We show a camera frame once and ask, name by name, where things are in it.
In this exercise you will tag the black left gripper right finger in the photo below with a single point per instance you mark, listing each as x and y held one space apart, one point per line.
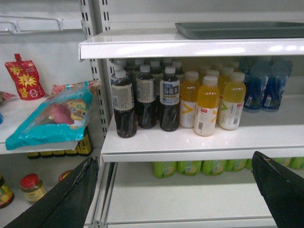
282 190

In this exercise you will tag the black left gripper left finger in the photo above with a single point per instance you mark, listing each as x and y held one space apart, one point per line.
67 204

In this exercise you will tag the grey silver tray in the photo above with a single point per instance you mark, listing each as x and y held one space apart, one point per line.
240 30

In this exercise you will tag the red-lid sauce jar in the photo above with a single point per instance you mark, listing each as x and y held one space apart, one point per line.
33 187

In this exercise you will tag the white middle shelf board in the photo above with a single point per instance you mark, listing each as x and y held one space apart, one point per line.
275 134

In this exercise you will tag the white shelf board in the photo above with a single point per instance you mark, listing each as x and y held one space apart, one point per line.
275 134
168 42

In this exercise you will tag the teal snack bag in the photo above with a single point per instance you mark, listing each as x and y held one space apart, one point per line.
62 117

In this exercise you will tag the green drink bottle row item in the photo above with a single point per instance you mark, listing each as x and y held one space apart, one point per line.
164 169

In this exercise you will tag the yellow drink bottle front right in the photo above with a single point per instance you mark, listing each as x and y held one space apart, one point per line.
232 102

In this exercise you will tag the yellow drink bottle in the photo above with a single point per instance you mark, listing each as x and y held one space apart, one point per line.
232 102
188 101
207 107

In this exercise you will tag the yellow drink bottle front centre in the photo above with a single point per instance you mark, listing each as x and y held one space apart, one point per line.
207 107

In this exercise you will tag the blue drink bottle left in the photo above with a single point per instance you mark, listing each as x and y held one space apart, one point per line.
256 85

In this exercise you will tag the red spout pouch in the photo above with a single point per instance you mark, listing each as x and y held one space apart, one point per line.
26 78

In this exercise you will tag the dark tea bottle front left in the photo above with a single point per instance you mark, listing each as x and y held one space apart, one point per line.
123 103

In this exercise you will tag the dark tea bottle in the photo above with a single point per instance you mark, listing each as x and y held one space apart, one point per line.
123 103
146 96
169 100

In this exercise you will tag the yellow drink bottle front left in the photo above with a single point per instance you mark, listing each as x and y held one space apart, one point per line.
188 101

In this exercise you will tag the dark tea bottle front middle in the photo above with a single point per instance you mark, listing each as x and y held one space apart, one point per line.
146 96

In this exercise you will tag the dark tea bottle front right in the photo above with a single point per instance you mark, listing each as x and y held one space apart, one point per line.
169 100

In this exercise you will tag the white upper shelf board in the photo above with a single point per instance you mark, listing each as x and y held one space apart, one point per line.
168 42

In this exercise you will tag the white perforated shelf upright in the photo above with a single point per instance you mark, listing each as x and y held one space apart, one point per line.
89 14

